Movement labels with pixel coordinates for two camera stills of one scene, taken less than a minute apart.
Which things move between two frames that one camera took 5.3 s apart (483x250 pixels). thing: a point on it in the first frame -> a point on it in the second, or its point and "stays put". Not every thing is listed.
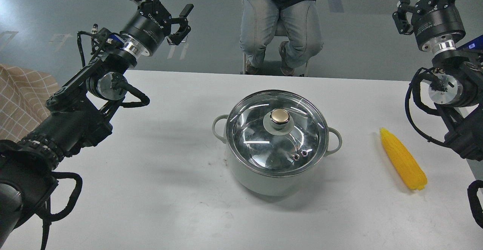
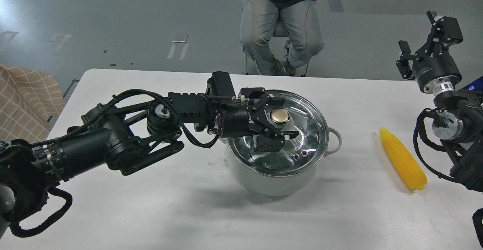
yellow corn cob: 411,172 stays put
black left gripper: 146,25 -> 240,121
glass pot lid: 277,133 stays put
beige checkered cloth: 23,94 stays put
